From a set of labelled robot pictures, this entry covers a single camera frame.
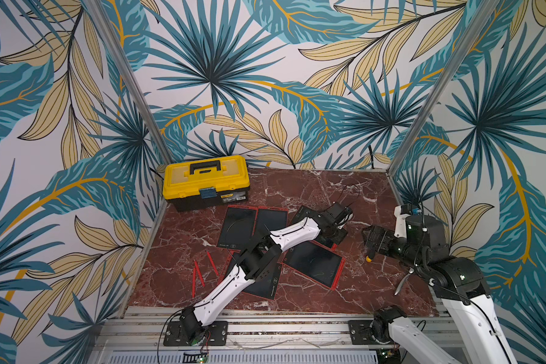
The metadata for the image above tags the back right writing tablet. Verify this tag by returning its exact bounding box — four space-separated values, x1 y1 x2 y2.
290 206 329 229

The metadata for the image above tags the front left writing tablet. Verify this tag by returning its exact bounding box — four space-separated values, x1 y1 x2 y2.
243 262 282 300

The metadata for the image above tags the middle right writing tablet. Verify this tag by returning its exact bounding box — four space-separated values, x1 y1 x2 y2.
283 241 343 289

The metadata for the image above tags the yellow black toolbox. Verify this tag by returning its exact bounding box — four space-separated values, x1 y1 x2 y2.
162 156 250 212

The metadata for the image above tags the writing tablet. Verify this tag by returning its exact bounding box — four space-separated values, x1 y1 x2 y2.
253 208 288 235
217 206 258 251
243 262 282 300
290 206 329 229
283 241 343 289

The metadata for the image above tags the back left writing tablet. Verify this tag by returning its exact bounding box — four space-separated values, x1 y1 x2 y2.
253 208 288 235

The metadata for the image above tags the aluminium front rail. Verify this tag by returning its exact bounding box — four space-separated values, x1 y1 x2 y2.
88 306 392 363

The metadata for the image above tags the yellow black screwdriver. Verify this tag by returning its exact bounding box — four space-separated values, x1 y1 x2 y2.
366 248 376 262

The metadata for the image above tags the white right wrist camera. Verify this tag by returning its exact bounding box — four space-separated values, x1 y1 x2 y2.
394 204 423 238

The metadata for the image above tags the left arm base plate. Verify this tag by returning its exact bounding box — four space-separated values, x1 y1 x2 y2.
162 320 229 347

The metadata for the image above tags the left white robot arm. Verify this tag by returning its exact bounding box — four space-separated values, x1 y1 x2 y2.
179 203 353 346

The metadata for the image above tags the red stylus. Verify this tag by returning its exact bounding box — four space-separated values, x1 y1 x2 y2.
194 261 205 287
192 261 197 299
331 258 345 291
206 251 220 278

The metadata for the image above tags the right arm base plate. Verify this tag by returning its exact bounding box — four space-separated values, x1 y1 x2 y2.
348 319 391 345

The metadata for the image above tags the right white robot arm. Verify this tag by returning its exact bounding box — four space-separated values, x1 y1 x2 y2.
362 213 517 363

